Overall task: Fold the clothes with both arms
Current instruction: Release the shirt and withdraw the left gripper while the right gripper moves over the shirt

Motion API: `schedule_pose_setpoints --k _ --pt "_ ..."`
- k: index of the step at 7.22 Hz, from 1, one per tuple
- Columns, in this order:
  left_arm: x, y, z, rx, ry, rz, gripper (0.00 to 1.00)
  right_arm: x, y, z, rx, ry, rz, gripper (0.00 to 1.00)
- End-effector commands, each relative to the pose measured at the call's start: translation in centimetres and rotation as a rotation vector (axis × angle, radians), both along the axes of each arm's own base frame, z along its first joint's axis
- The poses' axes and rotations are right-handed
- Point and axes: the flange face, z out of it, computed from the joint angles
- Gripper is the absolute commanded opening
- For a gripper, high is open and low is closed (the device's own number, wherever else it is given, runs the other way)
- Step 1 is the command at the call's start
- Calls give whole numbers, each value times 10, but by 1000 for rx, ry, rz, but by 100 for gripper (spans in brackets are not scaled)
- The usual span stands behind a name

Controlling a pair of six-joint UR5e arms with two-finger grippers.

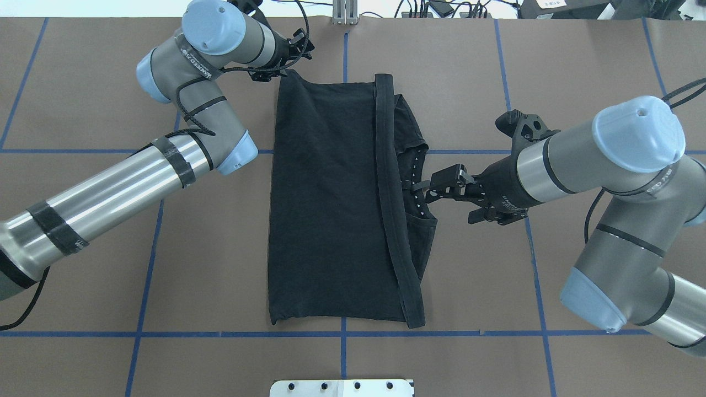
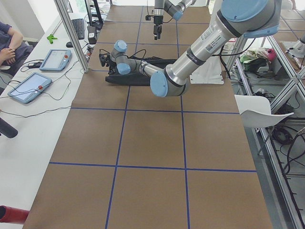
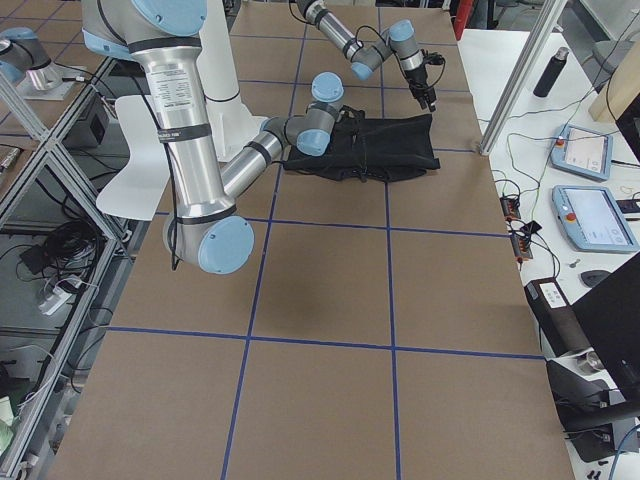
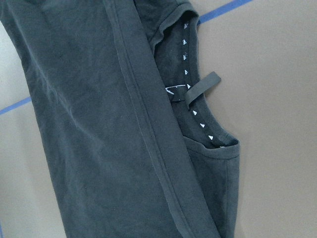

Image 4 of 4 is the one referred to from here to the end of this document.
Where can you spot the black t-shirt with logo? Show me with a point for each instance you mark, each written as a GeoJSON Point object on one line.
{"type": "Point", "coordinates": [132, 148]}

